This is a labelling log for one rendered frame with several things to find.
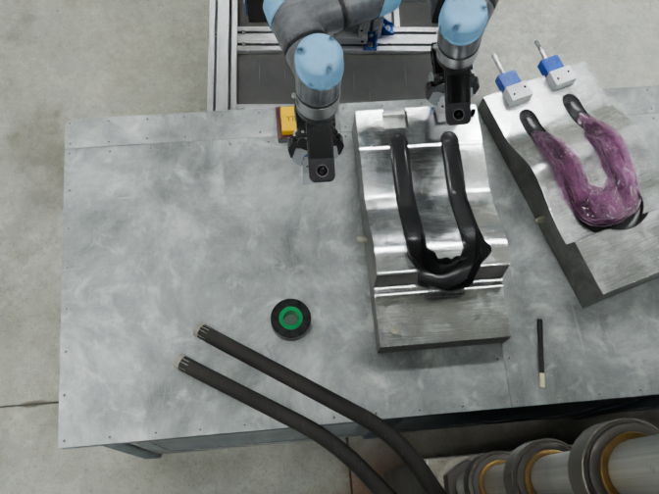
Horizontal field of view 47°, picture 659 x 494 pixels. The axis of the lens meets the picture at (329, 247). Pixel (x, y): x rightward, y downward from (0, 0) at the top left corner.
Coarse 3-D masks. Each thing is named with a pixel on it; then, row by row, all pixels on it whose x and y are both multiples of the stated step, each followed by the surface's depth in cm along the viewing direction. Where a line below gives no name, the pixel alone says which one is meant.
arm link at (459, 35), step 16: (448, 0) 120; (464, 0) 120; (480, 0) 120; (448, 16) 120; (464, 16) 120; (480, 16) 119; (448, 32) 122; (464, 32) 120; (480, 32) 122; (448, 48) 127; (464, 48) 125
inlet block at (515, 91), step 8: (496, 56) 168; (496, 64) 168; (504, 72) 167; (512, 72) 166; (496, 80) 167; (504, 80) 165; (512, 80) 165; (520, 80) 165; (504, 88) 165; (512, 88) 163; (520, 88) 163; (528, 88) 163; (504, 96) 165; (512, 96) 162; (520, 96) 163; (528, 96) 163; (512, 104) 164
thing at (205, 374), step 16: (176, 368) 147; (192, 368) 145; (208, 368) 146; (208, 384) 145; (224, 384) 143; (240, 384) 144; (240, 400) 142; (256, 400) 141; (272, 400) 142; (272, 416) 141; (288, 416) 140
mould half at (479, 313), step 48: (384, 144) 156; (432, 144) 157; (480, 144) 158; (384, 192) 154; (432, 192) 154; (480, 192) 155; (384, 240) 145; (432, 240) 146; (384, 288) 149; (480, 288) 150; (384, 336) 146; (432, 336) 147; (480, 336) 147
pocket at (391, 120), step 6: (384, 114) 160; (390, 114) 160; (396, 114) 161; (402, 114) 161; (384, 120) 161; (390, 120) 161; (396, 120) 161; (402, 120) 162; (384, 126) 161; (390, 126) 161; (396, 126) 161; (402, 126) 161; (408, 126) 159
